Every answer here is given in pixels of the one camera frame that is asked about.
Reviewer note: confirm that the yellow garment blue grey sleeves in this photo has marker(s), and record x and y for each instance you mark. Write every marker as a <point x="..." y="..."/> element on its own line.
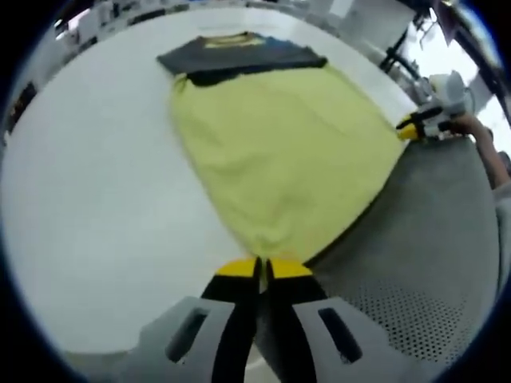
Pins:
<point x="287" y="159"/>

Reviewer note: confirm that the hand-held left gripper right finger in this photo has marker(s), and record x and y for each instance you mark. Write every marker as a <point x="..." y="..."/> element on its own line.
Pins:
<point x="295" y="319"/>

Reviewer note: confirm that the person's right hand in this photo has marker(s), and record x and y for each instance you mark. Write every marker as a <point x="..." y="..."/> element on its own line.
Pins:
<point x="467" y="127"/>

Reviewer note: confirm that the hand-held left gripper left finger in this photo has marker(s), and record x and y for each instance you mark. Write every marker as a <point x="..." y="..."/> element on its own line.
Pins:
<point x="235" y="319"/>

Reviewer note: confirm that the grey mesh office chair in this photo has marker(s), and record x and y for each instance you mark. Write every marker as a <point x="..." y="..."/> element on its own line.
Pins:
<point x="419" y="239"/>

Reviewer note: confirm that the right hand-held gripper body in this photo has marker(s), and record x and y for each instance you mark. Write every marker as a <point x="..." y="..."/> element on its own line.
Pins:
<point x="451" y="93"/>

